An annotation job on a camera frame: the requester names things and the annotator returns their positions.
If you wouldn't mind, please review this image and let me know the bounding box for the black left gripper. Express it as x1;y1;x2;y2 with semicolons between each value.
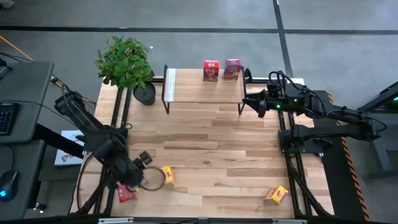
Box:
108;155;146;192

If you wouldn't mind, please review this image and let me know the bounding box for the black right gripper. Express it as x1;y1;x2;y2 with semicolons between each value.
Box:
243;88;289;114

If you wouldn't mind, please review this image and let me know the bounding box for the red cereal box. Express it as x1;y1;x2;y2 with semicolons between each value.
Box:
117;182;137;203
203;60;220;83

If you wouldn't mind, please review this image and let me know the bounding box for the purple Raisin Bran cereal box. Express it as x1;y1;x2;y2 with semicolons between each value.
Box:
223;58;243;81

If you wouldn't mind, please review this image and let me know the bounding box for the yellow Corn Pops cereal box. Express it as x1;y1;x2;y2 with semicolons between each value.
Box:
264;185;289;206
160;166;176;187

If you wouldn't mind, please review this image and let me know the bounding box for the white paper sheet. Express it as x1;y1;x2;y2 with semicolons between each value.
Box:
53;129;85;167

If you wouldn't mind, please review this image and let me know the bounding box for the black desk crossbar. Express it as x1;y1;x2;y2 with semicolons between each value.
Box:
32;123;86;159

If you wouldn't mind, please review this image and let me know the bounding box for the desk caster wheel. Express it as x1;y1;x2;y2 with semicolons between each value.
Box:
33;202;48;214

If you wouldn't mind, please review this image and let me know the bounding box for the grey desk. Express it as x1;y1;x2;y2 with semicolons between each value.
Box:
0;61;55;144
0;139;46;220

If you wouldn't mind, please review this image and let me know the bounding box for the black hazard-striped floor mat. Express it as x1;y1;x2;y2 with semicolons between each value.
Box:
310;89;371;222

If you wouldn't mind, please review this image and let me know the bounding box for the black computer mouse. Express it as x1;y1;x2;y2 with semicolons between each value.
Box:
0;170;19;202

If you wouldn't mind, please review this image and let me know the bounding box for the green plant in black pot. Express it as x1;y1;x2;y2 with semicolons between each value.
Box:
94;35;157;107

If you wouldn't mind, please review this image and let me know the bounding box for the grey metal stand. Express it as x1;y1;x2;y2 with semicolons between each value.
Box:
357;80;398;183

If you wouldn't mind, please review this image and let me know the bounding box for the black keyboard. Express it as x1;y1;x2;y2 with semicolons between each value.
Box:
0;102;20;136

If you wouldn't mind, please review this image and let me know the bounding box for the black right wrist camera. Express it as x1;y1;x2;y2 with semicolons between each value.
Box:
257;100;268;119

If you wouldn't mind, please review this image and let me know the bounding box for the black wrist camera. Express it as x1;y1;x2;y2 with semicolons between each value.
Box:
136;151;154;169
257;100;268;119

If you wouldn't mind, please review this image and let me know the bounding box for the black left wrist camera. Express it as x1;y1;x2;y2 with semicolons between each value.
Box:
136;151;154;169

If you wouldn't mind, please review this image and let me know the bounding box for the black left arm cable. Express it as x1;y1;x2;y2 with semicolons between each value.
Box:
139;166;167;192

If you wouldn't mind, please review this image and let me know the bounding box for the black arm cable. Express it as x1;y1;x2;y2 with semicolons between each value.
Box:
268;70;300;95
139;166;167;192

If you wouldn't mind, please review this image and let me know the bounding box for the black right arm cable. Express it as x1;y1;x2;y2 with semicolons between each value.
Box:
268;70;300;95

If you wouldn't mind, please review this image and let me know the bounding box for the black aluminium table rail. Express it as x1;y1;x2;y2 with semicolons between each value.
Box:
151;76;280;85
0;214;398;224

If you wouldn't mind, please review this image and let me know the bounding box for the wooden shelf black metal frame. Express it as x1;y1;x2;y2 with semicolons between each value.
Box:
161;64;248;116

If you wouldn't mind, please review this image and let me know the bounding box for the black aluminium mounting frame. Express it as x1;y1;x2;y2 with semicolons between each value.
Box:
277;110;332;218
73;85;133;216

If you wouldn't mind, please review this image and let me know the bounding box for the black floor cable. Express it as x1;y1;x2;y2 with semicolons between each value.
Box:
0;51;35;63

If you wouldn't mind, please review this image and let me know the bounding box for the yellow cable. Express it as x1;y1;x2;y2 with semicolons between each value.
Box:
0;35;97;105

